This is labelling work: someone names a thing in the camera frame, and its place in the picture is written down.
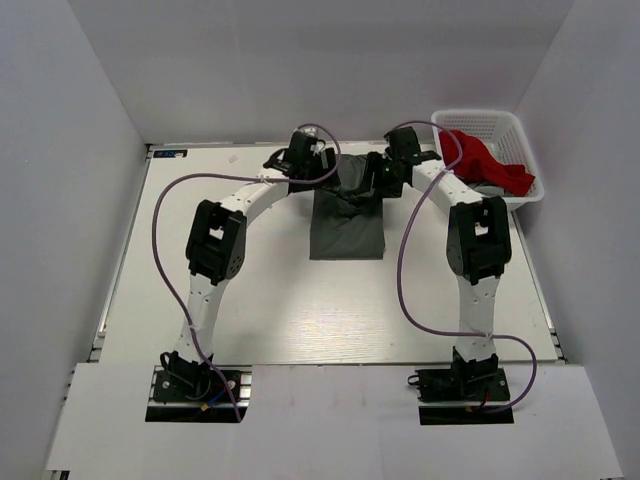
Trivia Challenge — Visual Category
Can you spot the light grey t shirt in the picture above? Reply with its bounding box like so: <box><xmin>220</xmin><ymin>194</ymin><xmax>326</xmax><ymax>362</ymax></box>
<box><xmin>468</xmin><ymin>182</ymin><xmax>510</xmax><ymax>197</ymax></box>

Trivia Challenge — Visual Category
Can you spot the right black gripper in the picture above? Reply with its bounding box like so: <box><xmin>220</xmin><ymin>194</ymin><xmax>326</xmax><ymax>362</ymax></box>
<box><xmin>359</xmin><ymin>151</ymin><xmax>406</xmax><ymax>199</ymax></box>

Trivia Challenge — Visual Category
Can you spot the dark grey t shirt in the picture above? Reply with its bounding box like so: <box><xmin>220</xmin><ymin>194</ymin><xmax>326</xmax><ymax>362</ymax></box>
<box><xmin>309</xmin><ymin>154</ymin><xmax>386</xmax><ymax>261</ymax></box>

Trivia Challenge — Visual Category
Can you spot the white plastic laundry basket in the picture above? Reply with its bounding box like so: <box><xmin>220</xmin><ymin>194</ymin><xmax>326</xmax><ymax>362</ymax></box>
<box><xmin>431</xmin><ymin>109</ymin><xmax>545</xmax><ymax>211</ymax></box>

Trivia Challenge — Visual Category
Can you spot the red t shirt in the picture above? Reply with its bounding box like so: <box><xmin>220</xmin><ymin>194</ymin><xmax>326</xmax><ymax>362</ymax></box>
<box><xmin>451</xmin><ymin>130</ymin><xmax>535</xmax><ymax>197</ymax></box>

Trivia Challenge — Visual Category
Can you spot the blue table label sticker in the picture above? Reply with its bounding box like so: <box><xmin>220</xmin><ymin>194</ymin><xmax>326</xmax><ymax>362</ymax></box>
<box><xmin>152</xmin><ymin>149</ymin><xmax>188</xmax><ymax>159</ymax></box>

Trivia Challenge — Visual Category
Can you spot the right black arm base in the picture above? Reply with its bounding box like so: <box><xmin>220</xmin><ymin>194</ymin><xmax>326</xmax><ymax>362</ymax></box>
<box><xmin>407</xmin><ymin>368</ymin><xmax>514</xmax><ymax>426</ymax></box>

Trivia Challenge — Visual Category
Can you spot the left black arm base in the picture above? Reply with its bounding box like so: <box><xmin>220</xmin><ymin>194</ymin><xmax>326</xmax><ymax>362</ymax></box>
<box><xmin>145</xmin><ymin>352</ymin><xmax>252</xmax><ymax>424</ymax></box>

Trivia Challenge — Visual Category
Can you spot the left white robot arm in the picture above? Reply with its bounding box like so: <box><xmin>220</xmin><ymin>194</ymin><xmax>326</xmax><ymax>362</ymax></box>
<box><xmin>174</xmin><ymin>127</ymin><xmax>342</xmax><ymax>399</ymax></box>

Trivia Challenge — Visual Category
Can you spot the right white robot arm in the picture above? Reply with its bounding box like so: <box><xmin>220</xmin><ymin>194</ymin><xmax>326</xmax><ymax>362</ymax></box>
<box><xmin>364</xmin><ymin>123</ymin><xmax>512</xmax><ymax>399</ymax></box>

